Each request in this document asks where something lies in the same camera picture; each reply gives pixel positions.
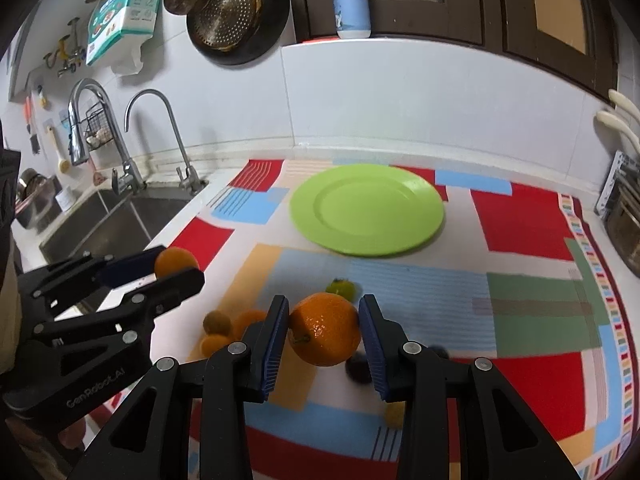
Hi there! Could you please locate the small orange mandarin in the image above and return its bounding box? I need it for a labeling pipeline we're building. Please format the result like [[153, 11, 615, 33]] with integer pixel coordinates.
[[154, 247, 200, 278]]

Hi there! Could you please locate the round orange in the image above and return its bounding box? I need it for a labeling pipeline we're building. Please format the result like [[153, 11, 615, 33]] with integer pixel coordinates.
[[198, 334, 232, 359]]

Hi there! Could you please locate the small tan fruit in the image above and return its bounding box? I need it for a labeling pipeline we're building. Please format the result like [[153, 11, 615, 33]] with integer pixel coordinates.
[[203, 310, 232, 336]]

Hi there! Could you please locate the oval orange mandarin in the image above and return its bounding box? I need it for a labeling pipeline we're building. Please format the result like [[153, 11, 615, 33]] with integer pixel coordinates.
[[231, 310, 267, 341]]

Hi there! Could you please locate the dark purple plum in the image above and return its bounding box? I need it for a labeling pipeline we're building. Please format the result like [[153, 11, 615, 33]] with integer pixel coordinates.
[[345, 352, 372, 386]]

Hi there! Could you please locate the large orange with stem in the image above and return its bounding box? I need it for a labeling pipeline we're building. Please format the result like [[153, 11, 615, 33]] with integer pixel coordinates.
[[288, 292, 361, 367]]

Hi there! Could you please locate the yellow green fruit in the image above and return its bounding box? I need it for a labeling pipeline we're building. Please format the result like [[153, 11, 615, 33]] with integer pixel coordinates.
[[384, 402, 406, 430]]

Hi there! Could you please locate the stainless steel sink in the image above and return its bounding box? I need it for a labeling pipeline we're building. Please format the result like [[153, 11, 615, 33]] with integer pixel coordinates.
[[40, 186, 192, 263]]

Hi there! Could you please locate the large chrome faucet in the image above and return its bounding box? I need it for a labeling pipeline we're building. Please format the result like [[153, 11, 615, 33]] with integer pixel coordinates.
[[67, 78, 146, 195]]

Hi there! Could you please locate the thin gooseneck faucet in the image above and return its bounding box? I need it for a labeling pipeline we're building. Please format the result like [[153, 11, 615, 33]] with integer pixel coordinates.
[[122, 88, 206, 195]]

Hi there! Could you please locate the colourful patchwork table mat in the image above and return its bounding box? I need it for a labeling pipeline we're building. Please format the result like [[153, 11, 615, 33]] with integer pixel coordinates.
[[151, 159, 639, 479]]

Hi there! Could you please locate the green plastic plate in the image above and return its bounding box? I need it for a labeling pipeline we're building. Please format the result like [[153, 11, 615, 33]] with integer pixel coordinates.
[[290, 164, 445, 257]]

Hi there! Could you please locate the teal tissue pack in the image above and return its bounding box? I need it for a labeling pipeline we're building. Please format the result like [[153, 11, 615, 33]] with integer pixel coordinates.
[[86, 0, 160, 76]]

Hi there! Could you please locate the metal dish rack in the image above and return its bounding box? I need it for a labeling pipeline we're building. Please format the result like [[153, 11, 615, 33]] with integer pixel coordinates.
[[594, 151, 640, 276]]

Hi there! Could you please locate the metal perforated colander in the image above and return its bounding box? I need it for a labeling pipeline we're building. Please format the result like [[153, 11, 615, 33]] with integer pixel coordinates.
[[186, 0, 260, 53]]

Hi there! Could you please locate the black frying pan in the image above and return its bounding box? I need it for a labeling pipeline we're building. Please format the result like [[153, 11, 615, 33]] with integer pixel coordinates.
[[186, 0, 290, 66]]

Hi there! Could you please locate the blue white pump bottle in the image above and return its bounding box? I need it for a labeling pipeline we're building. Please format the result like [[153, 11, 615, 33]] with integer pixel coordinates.
[[332, 0, 371, 39]]

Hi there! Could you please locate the wire sink basket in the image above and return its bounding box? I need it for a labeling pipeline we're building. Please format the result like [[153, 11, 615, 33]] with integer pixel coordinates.
[[84, 103, 113, 151]]

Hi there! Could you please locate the cream pan handle lower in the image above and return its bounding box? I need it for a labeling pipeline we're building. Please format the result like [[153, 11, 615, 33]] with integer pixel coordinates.
[[596, 110, 640, 154]]

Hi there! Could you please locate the cream pan handle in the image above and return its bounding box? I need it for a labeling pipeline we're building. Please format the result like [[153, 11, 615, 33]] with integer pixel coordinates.
[[608, 89, 640, 122], [596, 110, 640, 154]]

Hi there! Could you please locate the cream pan handle upper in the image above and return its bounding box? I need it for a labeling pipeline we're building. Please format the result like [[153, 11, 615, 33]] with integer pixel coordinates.
[[608, 89, 640, 122]]

